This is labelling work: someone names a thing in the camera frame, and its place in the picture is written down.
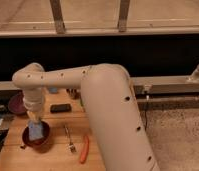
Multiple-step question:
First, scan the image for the purple bowl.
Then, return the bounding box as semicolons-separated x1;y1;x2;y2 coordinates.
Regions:
8;92;27;115

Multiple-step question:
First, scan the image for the blue sponge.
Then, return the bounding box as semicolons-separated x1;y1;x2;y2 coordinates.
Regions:
28;121;43;141

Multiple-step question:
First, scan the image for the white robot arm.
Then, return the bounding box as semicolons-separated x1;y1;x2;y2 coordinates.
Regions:
12;63;160;171

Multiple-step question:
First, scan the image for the silver fork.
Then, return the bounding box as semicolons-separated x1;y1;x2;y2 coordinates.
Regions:
64;125;76;153

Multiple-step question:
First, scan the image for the orange carrot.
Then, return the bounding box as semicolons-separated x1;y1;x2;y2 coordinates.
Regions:
79;135;89;164

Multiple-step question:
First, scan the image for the red bowl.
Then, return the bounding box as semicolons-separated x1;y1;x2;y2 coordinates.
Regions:
22;121;50;148

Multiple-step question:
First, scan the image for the blue plastic cup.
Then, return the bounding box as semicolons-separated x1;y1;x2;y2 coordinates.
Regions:
48;87;58;94

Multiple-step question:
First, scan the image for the black rectangular case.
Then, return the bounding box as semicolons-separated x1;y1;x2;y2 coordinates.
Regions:
50;104;72;113

